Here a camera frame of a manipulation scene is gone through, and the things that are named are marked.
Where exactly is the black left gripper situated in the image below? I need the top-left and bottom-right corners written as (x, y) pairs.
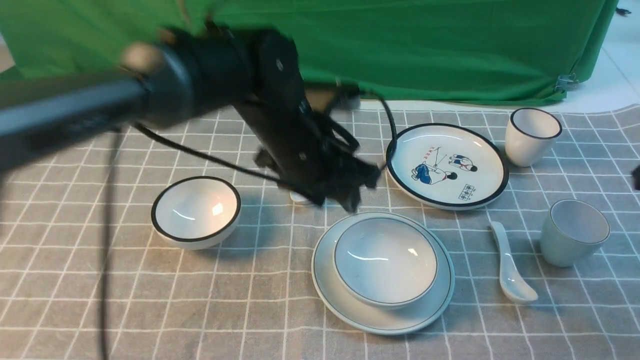
top-left (254, 112), bottom-right (382, 214)

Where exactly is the pale bowl thin dark rim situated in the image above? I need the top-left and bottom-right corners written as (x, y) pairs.
top-left (333, 212), bottom-right (441, 308)

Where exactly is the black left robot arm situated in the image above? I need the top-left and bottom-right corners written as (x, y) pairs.
top-left (0, 21), bottom-right (384, 214)

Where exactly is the white spoon with black print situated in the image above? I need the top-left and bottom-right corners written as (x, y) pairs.
top-left (289, 191), bottom-right (313, 206)

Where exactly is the illustrated plate black rim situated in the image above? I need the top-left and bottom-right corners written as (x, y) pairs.
top-left (385, 123), bottom-right (510, 211)

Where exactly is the white bowl black rim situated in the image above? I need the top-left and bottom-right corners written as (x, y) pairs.
top-left (150, 175), bottom-right (242, 250)

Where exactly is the pale grey-green plate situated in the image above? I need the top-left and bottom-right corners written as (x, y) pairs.
top-left (311, 211), bottom-right (455, 336)

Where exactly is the green backdrop cloth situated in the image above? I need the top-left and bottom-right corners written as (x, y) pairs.
top-left (0, 0), bottom-right (618, 106)

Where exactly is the grey checked tablecloth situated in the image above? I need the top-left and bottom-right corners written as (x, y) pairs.
top-left (0, 105), bottom-right (640, 360)

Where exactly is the white cup black rim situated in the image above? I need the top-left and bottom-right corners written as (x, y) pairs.
top-left (505, 107), bottom-right (563, 167)

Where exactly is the plain white ceramic spoon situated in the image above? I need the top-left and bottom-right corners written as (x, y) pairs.
top-left (489, 221), bottom-right (538, 305)

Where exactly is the metal binder clip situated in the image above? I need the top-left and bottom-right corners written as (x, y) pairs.
top-left (554, 73), bottom-right (580, 92)

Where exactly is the pale green cup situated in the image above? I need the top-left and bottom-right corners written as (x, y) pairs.
top-left (539, 199), bottom-right (611, 268)

